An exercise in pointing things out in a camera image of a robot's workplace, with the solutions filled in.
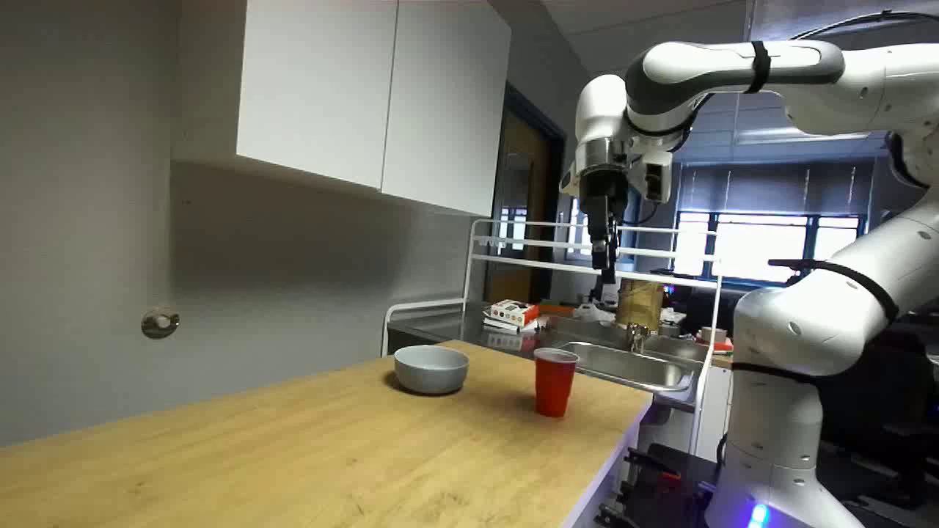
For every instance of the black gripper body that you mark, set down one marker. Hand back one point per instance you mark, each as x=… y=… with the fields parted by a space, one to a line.
x=605 y=192

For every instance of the red plastic cup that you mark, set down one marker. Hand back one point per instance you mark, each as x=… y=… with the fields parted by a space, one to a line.
x=553 y=386

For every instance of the black equipment beside robot base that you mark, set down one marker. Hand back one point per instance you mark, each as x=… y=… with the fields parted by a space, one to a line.
x=665 y=489

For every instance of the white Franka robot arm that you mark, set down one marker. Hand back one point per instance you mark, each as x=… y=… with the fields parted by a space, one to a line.
x=782 y=323

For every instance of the gray bowl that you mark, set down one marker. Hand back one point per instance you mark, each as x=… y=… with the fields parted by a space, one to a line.
x=430 y=370

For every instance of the brown paper bag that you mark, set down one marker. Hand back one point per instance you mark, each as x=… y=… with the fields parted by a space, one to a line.
x=640 y=305

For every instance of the dark framed doorway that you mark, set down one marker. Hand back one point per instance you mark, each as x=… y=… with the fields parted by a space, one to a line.
x=524 y=195

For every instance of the red and white box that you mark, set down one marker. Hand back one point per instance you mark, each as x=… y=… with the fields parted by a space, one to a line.
x=511 y=313

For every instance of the stainless steel sink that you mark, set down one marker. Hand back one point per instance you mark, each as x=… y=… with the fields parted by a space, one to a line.
x=625 y=368

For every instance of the bright window with blinds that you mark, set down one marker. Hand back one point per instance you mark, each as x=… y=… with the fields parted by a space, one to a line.
x=748 y=245

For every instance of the white wall cabinet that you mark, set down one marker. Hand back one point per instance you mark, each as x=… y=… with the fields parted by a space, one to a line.
x=340 y=88

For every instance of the round metal wall knob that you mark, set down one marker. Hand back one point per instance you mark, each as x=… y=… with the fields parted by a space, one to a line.
x=160 y=323

